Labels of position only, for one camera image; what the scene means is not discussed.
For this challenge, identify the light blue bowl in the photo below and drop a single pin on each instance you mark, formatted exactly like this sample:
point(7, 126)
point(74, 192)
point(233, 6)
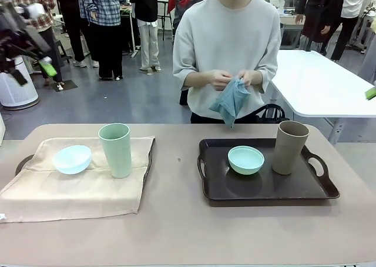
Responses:
point(73, 161)

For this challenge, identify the dark stand base plate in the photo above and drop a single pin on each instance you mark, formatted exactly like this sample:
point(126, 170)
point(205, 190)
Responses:
point(63, 85)

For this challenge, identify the black green-tipped left gripper finger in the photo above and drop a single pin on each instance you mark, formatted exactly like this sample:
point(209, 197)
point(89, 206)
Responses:
point(48, 68)
point(20, 78)

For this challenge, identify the beige cloth mat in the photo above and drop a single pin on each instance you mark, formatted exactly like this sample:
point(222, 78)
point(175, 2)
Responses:
point(76, 187)

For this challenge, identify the bystander in blue plaid shirt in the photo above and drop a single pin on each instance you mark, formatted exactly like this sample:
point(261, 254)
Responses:
point(102, 20)

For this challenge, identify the grey metal stool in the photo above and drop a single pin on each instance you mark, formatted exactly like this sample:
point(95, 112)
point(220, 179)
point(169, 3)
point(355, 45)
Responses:
point(61, 50)

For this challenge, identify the person in cream shirt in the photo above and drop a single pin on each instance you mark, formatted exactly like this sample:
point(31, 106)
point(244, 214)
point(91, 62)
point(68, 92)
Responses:
point(226, 37)

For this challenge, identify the bystander in white shirt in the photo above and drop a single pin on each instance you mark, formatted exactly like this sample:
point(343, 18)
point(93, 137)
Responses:
point(349, 11)

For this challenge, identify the light green bowl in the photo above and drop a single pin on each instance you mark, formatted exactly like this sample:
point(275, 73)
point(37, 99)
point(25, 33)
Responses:
point(246, 161)

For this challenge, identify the bystander in dark coat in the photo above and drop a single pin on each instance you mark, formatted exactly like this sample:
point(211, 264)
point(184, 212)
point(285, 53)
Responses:
point(318, 11)

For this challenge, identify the bystander in black top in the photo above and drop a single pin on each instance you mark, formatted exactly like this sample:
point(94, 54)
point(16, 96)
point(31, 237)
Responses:
point(148, 14)

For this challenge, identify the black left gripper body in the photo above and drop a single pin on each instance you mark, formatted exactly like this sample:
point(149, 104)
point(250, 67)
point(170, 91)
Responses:
point(20, 43)

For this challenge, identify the dark brown tray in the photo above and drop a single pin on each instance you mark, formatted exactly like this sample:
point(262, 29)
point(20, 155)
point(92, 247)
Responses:
point(148, 164)
point(288, 184)

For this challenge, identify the white air purifier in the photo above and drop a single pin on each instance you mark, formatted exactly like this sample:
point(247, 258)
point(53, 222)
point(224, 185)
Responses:
point(17, 93)

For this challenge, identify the person's right hand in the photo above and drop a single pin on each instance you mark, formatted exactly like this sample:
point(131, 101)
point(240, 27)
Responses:
point(221, 79)

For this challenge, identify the white panel edge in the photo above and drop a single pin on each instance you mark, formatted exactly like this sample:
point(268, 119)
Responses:
point(1, 130)

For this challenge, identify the person's left hand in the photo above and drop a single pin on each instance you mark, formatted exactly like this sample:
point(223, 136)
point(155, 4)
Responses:
point(249, 77)

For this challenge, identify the person's left forearm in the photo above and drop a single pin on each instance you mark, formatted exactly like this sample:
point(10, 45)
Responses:
point(259, 78)

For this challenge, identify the light green cup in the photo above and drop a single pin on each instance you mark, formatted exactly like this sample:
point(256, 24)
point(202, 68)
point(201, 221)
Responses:
point(116, 152)

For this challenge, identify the brown cup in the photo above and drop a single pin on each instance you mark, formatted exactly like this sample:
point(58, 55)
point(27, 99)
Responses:
point(289, 152)

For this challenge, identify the white side table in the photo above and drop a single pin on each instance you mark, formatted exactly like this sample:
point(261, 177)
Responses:
point(317, 84)

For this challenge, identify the person's right forearm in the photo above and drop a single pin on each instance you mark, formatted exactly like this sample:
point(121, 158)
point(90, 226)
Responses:
point(198, 78)

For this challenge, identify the blue cloth mat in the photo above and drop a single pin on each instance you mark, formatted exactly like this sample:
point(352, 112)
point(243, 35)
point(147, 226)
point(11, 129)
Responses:
point(230, 102)

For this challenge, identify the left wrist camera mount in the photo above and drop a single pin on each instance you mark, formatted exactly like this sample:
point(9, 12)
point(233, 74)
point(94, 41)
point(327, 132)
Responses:
point(35, 10)

